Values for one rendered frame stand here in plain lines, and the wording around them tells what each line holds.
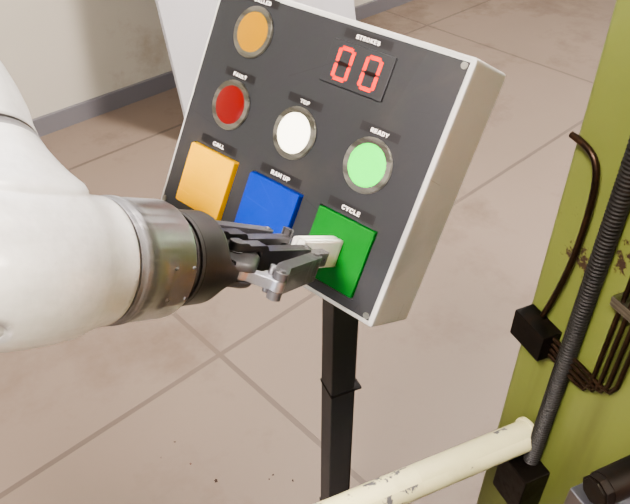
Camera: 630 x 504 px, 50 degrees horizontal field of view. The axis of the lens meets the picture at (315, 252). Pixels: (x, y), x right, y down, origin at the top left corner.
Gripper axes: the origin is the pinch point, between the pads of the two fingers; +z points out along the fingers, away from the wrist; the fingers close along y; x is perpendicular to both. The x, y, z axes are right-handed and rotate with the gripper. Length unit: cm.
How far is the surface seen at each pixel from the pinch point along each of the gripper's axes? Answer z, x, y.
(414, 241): 5.8, 4.2, 7.0
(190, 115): 3.8, 6.4, -25.8
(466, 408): 114, -53, -10
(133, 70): 153, -14, -220
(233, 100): 3.4, 10.2, -19.5
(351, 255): 3.5, 0.5, 2.1
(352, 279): 3.5, -1.7, 3.2
